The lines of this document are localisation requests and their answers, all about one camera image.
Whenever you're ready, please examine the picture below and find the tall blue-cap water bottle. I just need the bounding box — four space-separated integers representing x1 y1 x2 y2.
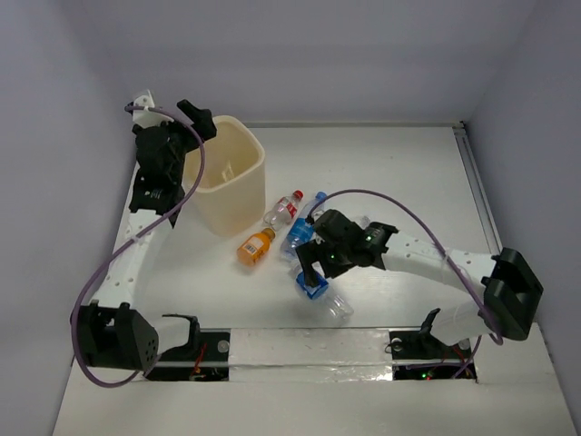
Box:
281 192 327 263

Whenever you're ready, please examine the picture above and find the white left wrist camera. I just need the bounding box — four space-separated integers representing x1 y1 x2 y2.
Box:
126 89 172 128

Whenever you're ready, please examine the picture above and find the blue-label white-cap bottle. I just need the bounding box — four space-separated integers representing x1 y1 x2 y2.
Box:
289 260 354 324

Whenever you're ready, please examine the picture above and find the orange juice bottle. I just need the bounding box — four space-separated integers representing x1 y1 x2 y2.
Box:
236 228 276 267

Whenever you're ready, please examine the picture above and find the small red-cap clear bottle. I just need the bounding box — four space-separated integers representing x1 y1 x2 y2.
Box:
263 190 303 231

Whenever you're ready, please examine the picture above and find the aluminium side rail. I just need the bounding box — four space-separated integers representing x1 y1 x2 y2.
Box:
452 121 526 322

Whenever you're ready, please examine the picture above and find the clear unlabelled plastic bottle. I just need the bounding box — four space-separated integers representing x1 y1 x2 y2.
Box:
356 215 371 229

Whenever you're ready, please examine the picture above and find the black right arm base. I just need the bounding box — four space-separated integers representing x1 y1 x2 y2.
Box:
385 330 477 382

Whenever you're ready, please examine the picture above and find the cream plastic bin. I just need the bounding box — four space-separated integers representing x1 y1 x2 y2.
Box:
192 115 266 237

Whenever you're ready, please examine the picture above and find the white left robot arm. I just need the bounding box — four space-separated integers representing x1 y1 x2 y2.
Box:
71 97 217 373

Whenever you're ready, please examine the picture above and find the clear yellow-label bottle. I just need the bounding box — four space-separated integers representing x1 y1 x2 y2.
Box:
221 162 236 183

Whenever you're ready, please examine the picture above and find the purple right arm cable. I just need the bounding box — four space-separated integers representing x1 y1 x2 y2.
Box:
306 188 505 378

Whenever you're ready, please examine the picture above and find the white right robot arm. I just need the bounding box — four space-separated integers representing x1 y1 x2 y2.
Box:
137 126 493 356

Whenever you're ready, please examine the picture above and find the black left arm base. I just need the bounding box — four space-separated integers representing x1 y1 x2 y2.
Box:
145 330 231 382

